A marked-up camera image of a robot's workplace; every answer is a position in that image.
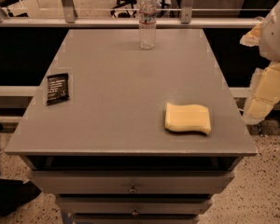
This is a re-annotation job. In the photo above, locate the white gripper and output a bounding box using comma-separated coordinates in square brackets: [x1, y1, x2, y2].
[240, 0, 280, 121]

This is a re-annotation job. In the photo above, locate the clear plastic water bottle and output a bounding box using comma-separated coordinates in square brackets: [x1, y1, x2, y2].
[139, 0, 157, 49]

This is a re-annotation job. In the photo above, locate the yellow sponge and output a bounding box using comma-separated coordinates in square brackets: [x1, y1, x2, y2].
[165, 103, 211, 135]

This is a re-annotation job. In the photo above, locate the black office chair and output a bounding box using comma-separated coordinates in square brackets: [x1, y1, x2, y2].
[110, 0, 136, 18]

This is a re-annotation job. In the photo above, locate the grey drawer cabinet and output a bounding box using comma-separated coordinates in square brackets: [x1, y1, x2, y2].
[7, 29, 256, 224]

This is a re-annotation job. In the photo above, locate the top drawer knob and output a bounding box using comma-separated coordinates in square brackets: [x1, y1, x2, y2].
[128, 184, 138, 194]

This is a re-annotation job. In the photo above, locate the drawer knob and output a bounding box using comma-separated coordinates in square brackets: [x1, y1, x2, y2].
[128, 184, 138, 194]
[131, 207, 140, 217]

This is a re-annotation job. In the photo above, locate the metal railing with brackets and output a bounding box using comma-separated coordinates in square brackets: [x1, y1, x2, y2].
[0, 0, 263, 28]

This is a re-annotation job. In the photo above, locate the black snack packet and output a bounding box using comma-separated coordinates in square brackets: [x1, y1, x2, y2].
[47, 73, 69, 105]

